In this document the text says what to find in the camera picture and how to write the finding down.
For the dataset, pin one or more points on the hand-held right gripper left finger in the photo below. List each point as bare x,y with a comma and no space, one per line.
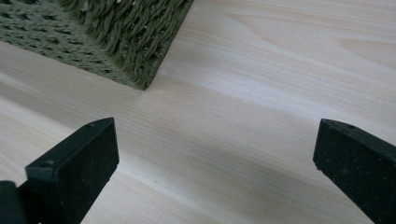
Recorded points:
77,168

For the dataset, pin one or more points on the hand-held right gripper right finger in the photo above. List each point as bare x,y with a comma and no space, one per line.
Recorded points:
358,168

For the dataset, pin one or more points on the green woven basket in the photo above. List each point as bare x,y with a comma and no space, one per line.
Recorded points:
102,34

